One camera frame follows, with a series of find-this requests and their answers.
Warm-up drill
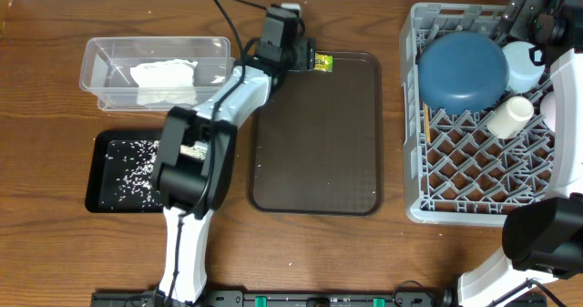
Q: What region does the yellow green snack wrapper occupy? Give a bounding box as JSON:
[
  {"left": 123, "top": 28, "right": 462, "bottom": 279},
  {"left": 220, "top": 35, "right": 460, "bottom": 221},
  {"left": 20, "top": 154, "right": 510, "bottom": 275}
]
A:
[{"left": 313, "top": 53, "right": 333, "bottom": 73}]

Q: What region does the light blue bowl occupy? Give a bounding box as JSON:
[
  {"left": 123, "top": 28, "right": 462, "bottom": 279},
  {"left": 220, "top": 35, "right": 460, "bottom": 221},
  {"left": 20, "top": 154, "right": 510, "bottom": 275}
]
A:
[{"left": 502, "top": 41, "right": 545, "bottom": 94}]

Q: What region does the pink bowl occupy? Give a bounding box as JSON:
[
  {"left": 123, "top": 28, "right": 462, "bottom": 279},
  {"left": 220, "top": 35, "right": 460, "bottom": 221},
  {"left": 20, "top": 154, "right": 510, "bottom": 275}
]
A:
[{"left": 540, "top": 91, "right": 556, "bottom": 132}]

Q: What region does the cream plastic cup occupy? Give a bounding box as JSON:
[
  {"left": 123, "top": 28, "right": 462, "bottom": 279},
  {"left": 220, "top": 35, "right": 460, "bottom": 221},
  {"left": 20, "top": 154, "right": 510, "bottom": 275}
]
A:
[{"left": 486, "top": 96, "right": 534, "bottom": 139}]

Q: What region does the dark blue plate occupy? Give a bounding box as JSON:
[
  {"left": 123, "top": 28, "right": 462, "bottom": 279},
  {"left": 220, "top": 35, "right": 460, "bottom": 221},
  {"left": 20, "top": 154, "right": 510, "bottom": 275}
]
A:
[{"left": 417, "top": 31, "right": 509, "bottom": 115}]

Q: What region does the white napkin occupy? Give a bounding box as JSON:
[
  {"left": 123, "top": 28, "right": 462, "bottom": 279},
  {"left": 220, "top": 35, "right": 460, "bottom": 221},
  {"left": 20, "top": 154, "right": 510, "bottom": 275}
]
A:
[{"left": 130, "top": 59, "right": 198, "bottom": 106}]

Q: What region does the rice food waste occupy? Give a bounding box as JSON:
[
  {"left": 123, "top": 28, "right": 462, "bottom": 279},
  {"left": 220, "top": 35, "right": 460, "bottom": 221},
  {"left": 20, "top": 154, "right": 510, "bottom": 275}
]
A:
[{"left": 105, "top": 138, "right": 210, "bottom": 210}]

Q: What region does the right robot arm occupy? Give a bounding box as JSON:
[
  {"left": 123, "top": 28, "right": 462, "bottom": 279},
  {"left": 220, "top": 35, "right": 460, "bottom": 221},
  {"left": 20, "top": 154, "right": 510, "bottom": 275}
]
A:
[{"left": 439, "top": 0, "right": 582, "bottom": 307}]

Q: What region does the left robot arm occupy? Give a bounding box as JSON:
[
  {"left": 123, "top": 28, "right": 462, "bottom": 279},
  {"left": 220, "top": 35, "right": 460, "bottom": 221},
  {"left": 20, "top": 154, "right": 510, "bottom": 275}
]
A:
[{"left": 150, "top": 4, "right": 316, "bottom": 306}]

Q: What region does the grey dishwasher rack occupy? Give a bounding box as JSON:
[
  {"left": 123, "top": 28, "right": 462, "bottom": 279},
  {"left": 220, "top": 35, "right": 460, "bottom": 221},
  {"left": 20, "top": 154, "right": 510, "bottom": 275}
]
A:
[{"left": 399, "top": 3, "right": 555, "bottom": 227}]

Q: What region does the brown serving tray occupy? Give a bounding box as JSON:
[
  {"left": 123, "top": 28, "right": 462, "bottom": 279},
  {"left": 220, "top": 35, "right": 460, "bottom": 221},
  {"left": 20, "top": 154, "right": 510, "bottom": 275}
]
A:
[{"left": 248, "top": 52, "right": 384, "bottom": 217}]

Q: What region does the clear plastic bin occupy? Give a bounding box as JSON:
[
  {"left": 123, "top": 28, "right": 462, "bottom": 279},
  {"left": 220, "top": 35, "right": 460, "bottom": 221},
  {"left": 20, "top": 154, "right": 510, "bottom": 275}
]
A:
[{"left": 79, "top": 36, "right": 234, "bottom": 112}]

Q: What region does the black tray bin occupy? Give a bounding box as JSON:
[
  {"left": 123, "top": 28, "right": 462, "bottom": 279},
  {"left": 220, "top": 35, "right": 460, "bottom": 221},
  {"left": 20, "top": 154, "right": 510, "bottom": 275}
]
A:
[{"left": 85, "top": 128, "right": 165, "bottom": 213}]

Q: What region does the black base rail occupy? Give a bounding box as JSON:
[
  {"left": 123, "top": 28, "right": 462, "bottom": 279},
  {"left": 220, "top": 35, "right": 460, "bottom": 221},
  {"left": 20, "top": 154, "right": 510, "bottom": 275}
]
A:
[{"left": 89, "top": 289, "right": 548, "bottom": 307}]

